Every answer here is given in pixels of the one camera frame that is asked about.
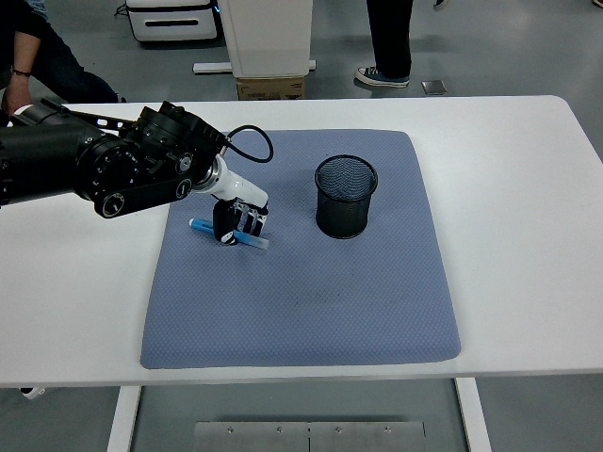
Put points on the white machine with dark slot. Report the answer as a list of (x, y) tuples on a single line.
[(174, 33)]

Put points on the blue textured mat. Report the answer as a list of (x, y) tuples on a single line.
[(282, 292)]

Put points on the white floor bar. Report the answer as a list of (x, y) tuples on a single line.
[(212, 67)]

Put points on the person in dark clothing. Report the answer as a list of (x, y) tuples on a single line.
[(56, 70)]

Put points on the brown cardboard box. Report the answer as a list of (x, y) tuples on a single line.
[(271, 88)]

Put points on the white table leg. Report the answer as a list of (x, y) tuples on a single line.
[(473, 419), (123, 419)]

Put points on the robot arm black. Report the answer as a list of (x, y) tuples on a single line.
[(47, 155)]

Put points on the grey metal plate with screws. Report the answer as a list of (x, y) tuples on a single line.
[(254, 438)]

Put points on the person with blue sneakers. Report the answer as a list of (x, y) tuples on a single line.
[(391, 37)]

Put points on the small white object under table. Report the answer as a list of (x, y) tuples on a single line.
[(32, 392)]

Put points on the blue marker with clear cap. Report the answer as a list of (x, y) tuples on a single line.
[(200, 225)]

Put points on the small metal floor plate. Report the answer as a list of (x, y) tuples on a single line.
[(433, 87)]

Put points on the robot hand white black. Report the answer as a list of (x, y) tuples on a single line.
[(240, 188)]

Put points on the black mesh pen holder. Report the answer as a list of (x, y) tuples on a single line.
[(346, 216)]

